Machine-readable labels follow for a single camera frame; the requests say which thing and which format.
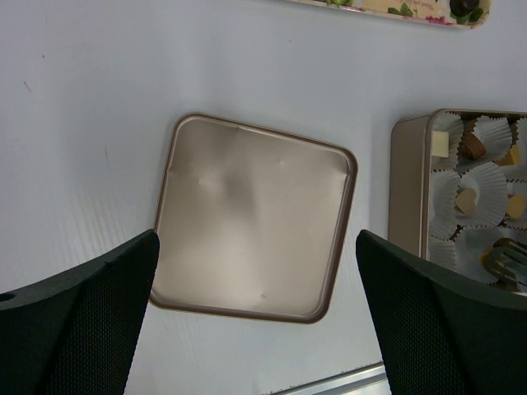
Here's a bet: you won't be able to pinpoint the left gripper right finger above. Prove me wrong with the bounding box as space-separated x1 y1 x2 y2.
356 230 526 394

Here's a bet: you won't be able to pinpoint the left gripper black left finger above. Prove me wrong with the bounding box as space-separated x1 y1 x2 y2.
1 230 160 394

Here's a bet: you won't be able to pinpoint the metal tongs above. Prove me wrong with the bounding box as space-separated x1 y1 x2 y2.
479 238 526 292

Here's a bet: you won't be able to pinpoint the beige heart chocolate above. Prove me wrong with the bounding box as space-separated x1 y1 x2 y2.
455 188 478 216

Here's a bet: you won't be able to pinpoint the tan round chocolate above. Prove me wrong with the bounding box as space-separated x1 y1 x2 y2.
506 194 526 220

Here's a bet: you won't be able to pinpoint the beige tin box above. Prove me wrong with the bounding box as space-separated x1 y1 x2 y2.
388 109 526 295

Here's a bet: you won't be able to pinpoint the tan square chocolate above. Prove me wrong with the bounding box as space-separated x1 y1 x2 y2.
496 145 521 166

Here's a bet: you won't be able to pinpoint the brown oval chocolate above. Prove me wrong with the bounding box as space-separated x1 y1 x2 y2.
459 133 487 160

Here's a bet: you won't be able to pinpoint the beige square chocolate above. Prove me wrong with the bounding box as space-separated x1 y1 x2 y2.
431 130 450 158

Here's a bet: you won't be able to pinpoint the beige tin lid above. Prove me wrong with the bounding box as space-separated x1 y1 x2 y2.
150 113 358 324

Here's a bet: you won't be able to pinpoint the dark round swirl chocolate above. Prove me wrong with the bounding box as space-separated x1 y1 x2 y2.
450 0 480 14

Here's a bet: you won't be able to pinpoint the floral tray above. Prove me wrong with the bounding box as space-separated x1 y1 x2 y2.
297 0 492 29

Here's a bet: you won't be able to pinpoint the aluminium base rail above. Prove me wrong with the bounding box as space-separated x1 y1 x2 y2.
275 362 391 395

